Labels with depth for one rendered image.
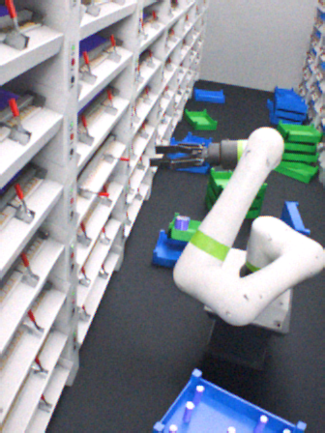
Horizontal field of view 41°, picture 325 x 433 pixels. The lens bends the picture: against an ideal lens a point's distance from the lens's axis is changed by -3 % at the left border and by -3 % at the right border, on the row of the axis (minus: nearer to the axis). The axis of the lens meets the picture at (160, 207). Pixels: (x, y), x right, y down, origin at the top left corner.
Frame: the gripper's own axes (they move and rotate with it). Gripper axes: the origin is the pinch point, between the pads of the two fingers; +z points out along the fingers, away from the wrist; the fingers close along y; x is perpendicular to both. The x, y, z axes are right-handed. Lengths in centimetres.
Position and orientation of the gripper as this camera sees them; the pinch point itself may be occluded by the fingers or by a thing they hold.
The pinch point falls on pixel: (159, 156)
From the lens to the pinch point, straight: 149.1
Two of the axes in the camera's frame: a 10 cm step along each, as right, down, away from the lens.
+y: 1.8, -5.2, 8.4
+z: -9.8, 0.0, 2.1
